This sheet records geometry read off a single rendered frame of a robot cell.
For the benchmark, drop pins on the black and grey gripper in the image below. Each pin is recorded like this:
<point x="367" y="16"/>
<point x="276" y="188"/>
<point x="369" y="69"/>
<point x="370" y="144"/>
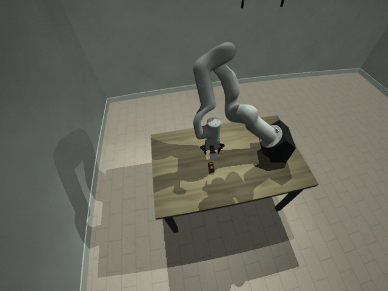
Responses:
<point x="218" y="146"/>

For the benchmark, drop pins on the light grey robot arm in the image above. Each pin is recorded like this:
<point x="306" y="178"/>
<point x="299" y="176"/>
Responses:
<point x="215" y="60"/>

